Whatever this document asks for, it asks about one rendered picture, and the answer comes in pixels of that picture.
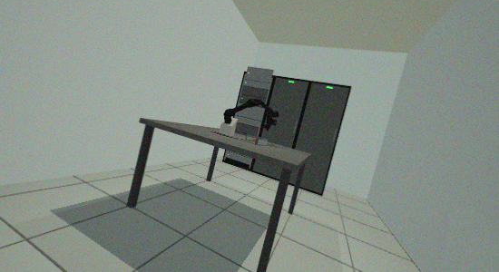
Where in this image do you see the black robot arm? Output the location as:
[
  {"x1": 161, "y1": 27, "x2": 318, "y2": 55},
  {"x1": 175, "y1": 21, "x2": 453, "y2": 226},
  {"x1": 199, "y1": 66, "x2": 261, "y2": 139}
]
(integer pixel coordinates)
[{"x1": 223, "y1": 99, "x2": 279, "y2": 126}]

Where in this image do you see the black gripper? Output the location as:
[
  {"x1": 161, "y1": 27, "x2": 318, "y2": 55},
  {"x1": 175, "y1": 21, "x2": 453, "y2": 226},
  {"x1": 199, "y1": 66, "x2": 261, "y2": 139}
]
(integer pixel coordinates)
[{"x1": 263, "y1": 119, "x2": 272, "y2": 131}]

